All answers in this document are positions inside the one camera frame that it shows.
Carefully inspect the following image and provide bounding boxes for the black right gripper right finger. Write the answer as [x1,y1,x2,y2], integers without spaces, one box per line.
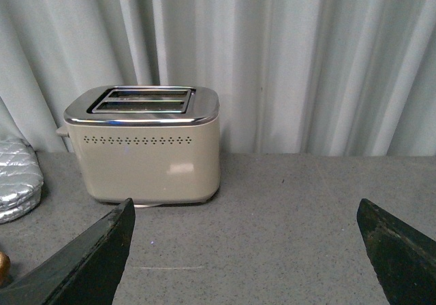
[356,199,435,304]

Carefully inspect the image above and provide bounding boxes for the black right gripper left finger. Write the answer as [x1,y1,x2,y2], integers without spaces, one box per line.
[1,198,136,304]

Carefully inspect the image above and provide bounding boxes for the brown bread slice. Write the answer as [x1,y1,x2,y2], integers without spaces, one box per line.
[0,251,11,286]

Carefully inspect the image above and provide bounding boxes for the cream two-slot toaster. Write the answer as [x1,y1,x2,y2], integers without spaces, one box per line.
[57,85,220,206]

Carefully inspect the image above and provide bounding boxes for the silver quilted oven mitt bottom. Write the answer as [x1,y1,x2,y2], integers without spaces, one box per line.
[1,189,42,224]

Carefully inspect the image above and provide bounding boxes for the silver quilted oven mitt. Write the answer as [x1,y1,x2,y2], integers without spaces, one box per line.
[1,138,44,210]
[1,189,42,224]

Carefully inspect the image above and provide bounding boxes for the silver quilted oven mitt top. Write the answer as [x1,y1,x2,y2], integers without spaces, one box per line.
[1,138,44,210]

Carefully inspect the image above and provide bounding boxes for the grey-white curtain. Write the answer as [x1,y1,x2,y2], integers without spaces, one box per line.
[1,0,435,156]

